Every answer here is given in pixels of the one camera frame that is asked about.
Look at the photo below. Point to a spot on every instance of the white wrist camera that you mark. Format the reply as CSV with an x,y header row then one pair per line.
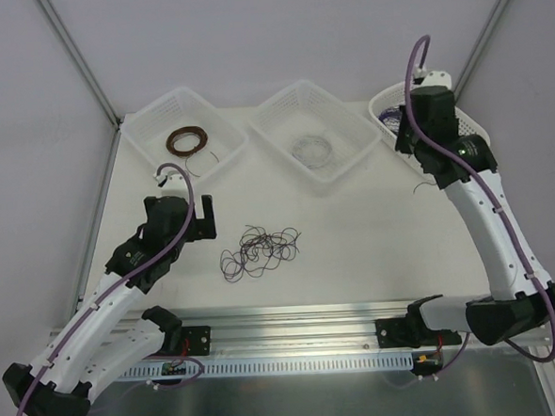
x,y
423,77
169,179

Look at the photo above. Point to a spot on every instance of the right white perforated basket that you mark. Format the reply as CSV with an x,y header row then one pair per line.
x,y
470,125

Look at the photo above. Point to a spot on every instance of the aluminium frame post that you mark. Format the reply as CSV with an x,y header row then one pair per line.
x,y
78,60
479,48

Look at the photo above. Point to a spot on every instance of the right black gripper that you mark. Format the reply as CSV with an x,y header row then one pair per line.
x,y
403,131

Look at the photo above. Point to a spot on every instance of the left white perforated basket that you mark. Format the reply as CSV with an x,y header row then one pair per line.
x,y
148,130

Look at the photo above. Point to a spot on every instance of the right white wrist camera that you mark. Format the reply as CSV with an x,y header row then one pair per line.
x,y
423,77

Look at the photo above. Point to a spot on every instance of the right aluminium frame post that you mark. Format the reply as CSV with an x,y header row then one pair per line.
x,y
479,48

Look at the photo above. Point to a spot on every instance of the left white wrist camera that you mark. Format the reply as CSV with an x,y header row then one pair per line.
x,y
169,179

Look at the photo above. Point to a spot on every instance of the white perforated basket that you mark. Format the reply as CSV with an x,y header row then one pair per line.
x,y
315,136
470,125
148,130

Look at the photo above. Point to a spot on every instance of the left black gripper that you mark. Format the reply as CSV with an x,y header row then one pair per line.
x,y
203,217

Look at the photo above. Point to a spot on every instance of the slotted white cable duct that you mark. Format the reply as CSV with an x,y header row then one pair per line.
x,y
276,366

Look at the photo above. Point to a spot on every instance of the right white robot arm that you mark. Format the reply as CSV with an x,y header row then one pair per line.
x,y
521,293

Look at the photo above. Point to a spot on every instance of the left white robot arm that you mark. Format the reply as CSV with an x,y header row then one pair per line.
x,y
77,366

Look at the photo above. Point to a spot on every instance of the left aluminium frame post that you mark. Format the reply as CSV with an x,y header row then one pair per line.
x,y
78,60

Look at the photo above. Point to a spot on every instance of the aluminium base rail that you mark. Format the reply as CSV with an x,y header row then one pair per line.
x,y
290,331

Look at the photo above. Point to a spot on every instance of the middle white perforated basket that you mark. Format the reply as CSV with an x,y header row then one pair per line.
x,y
315,136

